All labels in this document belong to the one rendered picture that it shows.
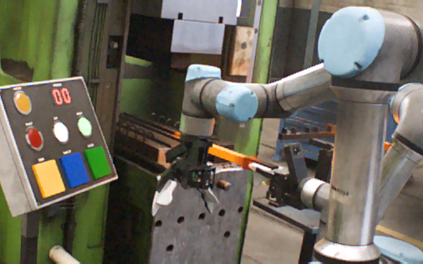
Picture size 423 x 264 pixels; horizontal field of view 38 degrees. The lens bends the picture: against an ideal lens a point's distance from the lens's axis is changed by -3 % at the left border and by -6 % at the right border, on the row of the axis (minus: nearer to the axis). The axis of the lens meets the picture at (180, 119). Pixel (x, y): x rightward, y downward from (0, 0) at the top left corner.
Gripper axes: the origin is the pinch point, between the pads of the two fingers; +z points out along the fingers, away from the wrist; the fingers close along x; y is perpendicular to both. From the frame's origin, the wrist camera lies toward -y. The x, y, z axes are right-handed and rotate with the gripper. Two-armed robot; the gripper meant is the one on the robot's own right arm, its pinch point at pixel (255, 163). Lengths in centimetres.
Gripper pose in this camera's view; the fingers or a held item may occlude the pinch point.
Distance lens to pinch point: 176.8
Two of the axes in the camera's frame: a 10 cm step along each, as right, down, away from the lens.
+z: -6.3, -2.2, 7.5
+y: -1.1, 9.8, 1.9
